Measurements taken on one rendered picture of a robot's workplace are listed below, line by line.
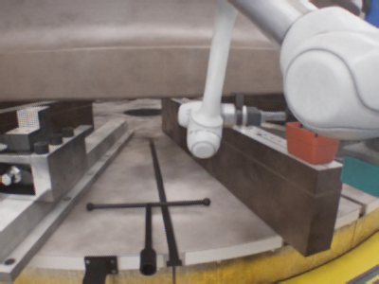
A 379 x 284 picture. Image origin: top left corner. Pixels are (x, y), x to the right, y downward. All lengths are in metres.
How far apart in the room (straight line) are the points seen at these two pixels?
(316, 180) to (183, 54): 0.92
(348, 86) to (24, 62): 1.63
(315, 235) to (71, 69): 1.38
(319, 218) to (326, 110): 0.89
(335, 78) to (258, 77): 1.44
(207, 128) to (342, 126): 0.60
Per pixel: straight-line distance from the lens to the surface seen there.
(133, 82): 1.63
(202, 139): 0.95
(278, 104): 3.48
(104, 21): 1.80
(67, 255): 1.37
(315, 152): 1.19
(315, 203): 1.22
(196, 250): 1.32
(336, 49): 0.42
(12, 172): 1.56
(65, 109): 3.03
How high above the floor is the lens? 1.08
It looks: 16 degrees down
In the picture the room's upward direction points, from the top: straight up
